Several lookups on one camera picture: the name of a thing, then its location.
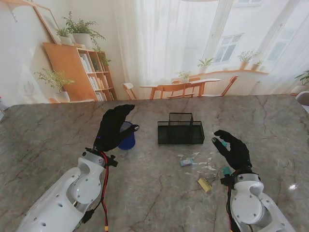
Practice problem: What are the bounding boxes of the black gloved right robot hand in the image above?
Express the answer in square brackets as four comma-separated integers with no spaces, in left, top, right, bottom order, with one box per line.
[211,130,253,173]

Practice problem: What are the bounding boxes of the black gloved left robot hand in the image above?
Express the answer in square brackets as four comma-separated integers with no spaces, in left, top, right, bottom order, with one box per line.
[93,104,140,152]

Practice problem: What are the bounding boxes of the yellow eraser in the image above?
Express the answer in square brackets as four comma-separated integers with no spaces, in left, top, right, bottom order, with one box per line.
[197,175,218,193]

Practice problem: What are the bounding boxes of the black mesh desk organizer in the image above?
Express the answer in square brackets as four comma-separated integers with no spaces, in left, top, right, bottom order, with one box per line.
[157,112,205,145]

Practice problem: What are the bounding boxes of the blue mesh pen cup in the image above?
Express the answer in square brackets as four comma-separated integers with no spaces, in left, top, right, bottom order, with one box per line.
[117,121,136,151]

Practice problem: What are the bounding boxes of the white rounded object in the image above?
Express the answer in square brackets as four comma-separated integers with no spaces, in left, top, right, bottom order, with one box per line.
[295,91,309,106]

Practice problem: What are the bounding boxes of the printed room backdrop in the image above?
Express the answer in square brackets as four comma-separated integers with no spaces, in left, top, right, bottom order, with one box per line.
[0,0,309,104]

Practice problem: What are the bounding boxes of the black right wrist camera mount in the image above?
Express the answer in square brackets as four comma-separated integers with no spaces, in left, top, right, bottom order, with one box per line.
[220,175,234,186]

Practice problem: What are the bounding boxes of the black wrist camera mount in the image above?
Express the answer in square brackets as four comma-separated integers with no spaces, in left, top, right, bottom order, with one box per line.
[103,154,119,168]
[220,175,234,186]

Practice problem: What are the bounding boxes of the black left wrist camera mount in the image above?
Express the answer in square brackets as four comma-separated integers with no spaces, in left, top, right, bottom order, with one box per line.
[103,154,119,168]

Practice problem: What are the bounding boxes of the red and black right arm cable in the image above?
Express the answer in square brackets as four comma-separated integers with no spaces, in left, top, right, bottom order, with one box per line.
[225,185,239,232]

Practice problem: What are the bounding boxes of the red and black arm cable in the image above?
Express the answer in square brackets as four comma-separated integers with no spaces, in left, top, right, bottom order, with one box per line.
[83,151,111,232]
[225,185,239,232]

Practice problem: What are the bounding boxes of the red and black left arm cable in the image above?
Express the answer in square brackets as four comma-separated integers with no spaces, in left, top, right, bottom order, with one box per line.
[83,151,111,232]

